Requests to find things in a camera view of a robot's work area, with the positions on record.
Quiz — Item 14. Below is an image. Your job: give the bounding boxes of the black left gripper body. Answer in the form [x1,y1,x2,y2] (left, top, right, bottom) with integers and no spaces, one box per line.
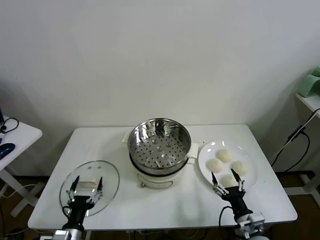
[66,195,96,227]

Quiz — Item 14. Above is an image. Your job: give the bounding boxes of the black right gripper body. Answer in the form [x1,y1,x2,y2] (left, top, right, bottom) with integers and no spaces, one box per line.
[220,186,252,219]

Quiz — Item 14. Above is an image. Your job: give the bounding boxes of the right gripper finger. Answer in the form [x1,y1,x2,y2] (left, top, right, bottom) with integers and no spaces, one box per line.
[230,168,247,193]
[211,171,229,196]

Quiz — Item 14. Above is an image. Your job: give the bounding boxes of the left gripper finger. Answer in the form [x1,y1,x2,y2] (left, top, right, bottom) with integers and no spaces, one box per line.
[86,176,104,204]
[66,175,80,204]

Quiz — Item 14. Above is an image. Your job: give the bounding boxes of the white steamed baozi bun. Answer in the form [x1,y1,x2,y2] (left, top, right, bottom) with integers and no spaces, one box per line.
[220,174,237,188]
[230,161,250,177]
[206,158,224,174]
[216,149,234,163]

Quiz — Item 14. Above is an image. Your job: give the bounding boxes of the stainless steel steamer basket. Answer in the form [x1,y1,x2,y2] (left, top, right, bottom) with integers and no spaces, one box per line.
[121,117,200,176]

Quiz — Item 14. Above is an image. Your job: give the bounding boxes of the white round plate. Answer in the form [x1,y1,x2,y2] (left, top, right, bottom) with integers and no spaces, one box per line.
[197,141,258,194]

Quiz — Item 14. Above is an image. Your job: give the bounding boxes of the white electric cooker pot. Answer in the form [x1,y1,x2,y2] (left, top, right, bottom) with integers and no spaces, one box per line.
[128,149,197,189]

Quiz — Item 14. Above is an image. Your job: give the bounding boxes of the white side table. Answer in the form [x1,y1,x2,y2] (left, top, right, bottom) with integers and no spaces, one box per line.
[0,116,43,218]

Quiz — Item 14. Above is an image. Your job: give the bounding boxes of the blue computer mouse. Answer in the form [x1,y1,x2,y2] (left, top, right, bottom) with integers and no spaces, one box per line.
[0,142,15,158]

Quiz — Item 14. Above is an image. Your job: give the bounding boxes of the white shelf table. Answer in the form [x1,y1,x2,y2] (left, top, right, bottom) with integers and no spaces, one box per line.
[283,92,320,196]

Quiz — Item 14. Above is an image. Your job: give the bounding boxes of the pale green appliance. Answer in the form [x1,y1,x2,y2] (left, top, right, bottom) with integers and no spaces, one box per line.
[297,65,320,98]

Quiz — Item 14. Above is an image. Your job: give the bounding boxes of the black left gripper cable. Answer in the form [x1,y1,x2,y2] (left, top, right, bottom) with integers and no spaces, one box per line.
[61,205,74,219]

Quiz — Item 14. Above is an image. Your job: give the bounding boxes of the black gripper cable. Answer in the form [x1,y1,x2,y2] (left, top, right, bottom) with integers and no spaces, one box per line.
[61,205,74,219]
[219,205,236,228]

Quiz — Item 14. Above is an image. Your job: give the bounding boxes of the glass lid with white handle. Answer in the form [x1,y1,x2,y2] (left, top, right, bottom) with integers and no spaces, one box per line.
[59,160,120,217]

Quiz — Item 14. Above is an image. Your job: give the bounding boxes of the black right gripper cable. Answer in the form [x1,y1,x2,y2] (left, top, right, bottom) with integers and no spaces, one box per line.
[219,205,236,228]

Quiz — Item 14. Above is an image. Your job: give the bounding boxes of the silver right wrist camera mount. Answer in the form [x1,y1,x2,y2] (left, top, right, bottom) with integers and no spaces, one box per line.
[237,212,266,237]

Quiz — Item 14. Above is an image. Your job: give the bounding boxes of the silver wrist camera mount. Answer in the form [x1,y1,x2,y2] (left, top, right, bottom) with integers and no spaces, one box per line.
[237,212,266,237]
[53,229,73,240]

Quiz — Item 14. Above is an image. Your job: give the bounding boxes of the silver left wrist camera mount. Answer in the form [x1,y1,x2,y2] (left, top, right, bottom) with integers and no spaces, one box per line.
[53,229,73,240]

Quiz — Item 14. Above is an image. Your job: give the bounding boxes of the white floor cable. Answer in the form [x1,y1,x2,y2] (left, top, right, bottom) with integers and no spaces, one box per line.
[0,183,38,199]

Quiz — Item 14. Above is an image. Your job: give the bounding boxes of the black power cable with adapter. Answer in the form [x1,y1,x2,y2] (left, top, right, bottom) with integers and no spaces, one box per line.
[271,107,320,169]

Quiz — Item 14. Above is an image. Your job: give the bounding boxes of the black looped desk cable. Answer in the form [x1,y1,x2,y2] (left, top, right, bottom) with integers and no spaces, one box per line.
[0,117,20,137]

